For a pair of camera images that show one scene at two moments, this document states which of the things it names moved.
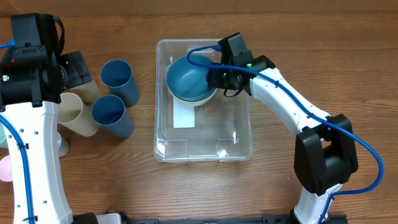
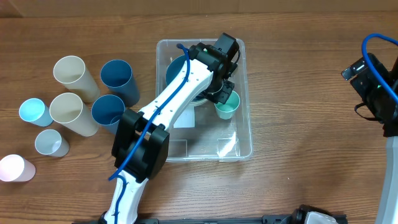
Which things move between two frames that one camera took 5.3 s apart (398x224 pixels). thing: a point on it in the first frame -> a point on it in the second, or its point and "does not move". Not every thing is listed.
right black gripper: [212, 74] -> [357, 82]
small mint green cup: [4, 142] -> [227, 111]
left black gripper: [79, 72] -> [224, 95]
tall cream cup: [75, 116] does not move
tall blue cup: [109, 112] does not move
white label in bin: [183, 115] does not move
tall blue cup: [117, 75] does not move
